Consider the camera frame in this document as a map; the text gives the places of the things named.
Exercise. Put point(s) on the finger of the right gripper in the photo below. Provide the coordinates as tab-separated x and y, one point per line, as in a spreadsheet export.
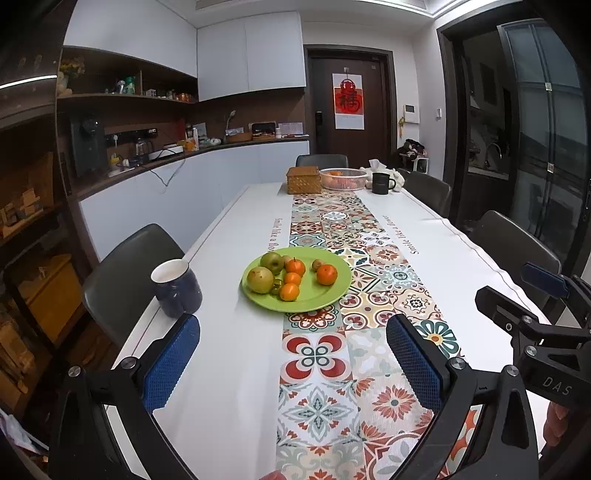
574	292
501	309

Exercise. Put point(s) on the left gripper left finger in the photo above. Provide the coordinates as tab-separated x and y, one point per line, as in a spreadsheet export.
83	443

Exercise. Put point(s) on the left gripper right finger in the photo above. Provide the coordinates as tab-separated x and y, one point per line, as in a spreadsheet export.
503	445

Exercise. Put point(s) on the large orange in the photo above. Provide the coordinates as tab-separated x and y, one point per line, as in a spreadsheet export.
295	266
327	274

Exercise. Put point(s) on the small orange front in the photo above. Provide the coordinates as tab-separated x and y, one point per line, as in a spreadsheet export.
289	292

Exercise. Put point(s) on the small orange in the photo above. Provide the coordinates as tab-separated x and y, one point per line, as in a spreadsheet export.
292	278
289	292

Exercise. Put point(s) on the right hand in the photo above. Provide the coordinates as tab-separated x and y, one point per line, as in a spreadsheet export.
556	424

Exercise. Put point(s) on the right near chair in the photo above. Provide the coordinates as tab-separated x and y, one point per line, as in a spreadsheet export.
511	247

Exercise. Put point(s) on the right far chair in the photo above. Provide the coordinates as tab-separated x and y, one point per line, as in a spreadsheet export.
433	192

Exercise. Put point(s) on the left near chair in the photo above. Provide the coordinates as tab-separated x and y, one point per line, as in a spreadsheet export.
119	288

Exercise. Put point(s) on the patterned table runner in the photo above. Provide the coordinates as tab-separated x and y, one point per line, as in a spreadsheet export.
346	409

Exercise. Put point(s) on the dark blue mug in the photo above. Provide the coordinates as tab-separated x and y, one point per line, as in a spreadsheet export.
176	288

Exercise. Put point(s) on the black mug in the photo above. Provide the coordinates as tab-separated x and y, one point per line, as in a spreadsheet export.
383	183

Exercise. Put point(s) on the green plate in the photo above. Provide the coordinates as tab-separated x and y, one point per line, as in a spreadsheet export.
310	280

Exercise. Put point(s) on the brown longan left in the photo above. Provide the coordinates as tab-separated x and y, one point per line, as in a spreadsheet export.
316	264

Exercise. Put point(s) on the white tissue pile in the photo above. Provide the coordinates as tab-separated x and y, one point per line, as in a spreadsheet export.
377	167

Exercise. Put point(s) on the dark wooden door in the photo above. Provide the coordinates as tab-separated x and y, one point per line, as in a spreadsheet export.
376	141

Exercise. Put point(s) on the clear fruit bowl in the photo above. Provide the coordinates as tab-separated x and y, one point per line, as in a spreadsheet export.
343	179

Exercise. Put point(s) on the small orange middle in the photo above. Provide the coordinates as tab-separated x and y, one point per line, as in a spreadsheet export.
292	278

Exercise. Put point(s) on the green persimmon left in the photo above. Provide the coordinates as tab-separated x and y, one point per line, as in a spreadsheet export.
277	285

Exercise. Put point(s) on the yellow-green pear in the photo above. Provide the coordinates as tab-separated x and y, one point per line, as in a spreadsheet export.
260	280

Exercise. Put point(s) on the far end chair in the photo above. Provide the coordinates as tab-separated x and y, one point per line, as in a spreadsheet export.
322	161

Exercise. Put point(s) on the green apple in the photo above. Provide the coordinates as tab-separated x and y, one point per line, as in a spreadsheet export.
272	261

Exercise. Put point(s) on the wicker basket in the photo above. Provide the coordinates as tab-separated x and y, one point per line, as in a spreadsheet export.
303	180

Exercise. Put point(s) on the red calendar poster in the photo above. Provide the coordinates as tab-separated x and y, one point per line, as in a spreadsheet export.
349	107

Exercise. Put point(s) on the black coffee machine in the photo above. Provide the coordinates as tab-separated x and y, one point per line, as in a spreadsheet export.
88	146

